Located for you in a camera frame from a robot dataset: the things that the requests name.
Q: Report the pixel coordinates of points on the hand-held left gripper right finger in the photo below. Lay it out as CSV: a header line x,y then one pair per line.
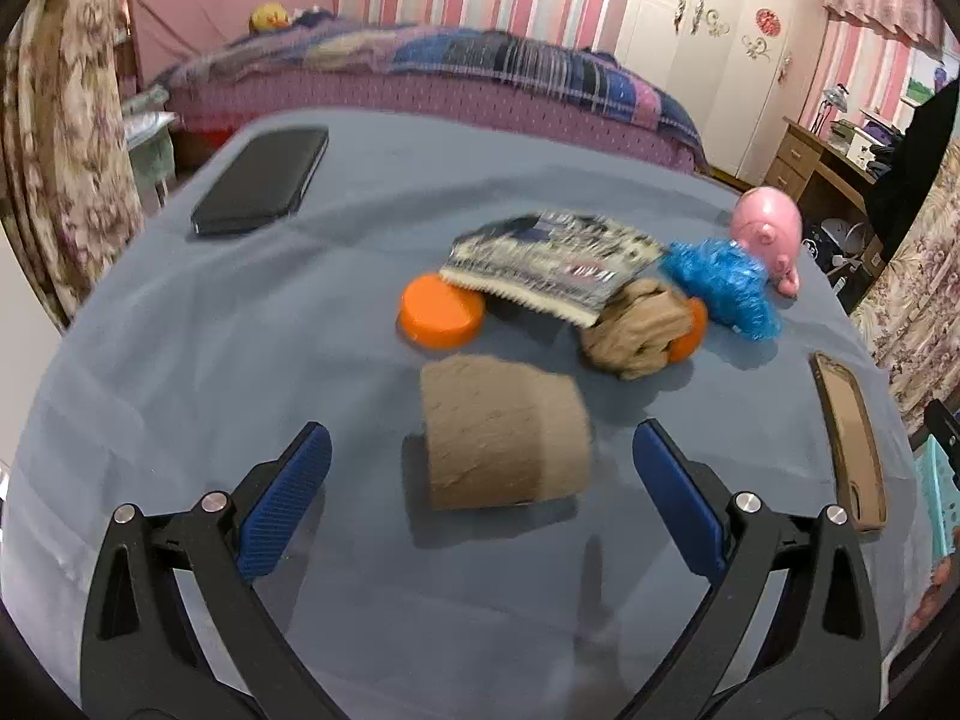
x,y
679,502

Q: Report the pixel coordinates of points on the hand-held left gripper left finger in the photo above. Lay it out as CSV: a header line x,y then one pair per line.
x,y
285,499

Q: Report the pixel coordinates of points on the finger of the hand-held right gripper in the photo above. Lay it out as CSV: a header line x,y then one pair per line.
x,y
943,427

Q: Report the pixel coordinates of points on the turquoise plastic basket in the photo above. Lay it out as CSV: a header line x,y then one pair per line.
x,y
945,502

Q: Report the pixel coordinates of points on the brown cardboard tube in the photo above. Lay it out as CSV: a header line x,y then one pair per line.
x,y
502,435

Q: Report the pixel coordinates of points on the wide orange lid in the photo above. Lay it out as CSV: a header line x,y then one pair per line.
x,y
439,311

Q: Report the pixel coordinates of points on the brown phone case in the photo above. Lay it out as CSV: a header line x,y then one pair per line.
x,y
851,442

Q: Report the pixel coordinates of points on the white fan under desk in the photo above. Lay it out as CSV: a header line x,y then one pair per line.
x,y
836,240

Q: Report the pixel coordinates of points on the black hanging garment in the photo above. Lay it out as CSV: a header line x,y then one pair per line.
x,y
911,172

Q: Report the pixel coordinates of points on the pink pig toy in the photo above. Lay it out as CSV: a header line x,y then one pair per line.
x,y
765,225

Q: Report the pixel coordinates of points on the wooden desk with drawers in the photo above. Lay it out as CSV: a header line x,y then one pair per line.
x,y
795,165

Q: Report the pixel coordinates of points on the black smartphone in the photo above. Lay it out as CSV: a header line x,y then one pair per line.
x,y
262,180

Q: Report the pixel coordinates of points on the desk lamp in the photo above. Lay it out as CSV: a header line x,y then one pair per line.
x,y
831,101

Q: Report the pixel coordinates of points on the pale green chair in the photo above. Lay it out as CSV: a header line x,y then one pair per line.
x,y
150,142

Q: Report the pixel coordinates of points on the white wardrobe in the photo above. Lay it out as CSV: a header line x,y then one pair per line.
x,y
720,75

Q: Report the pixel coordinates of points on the red round paper decoration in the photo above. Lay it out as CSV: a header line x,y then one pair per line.
x,y
769,20

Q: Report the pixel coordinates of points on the patchwork plaid blanket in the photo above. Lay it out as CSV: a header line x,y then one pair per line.
x,y
465,60

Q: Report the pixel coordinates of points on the yellow duck plush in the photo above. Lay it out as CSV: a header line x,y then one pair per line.
x,y
268,17

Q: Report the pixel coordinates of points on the pink bed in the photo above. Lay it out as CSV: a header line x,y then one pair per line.
x,y
187,22

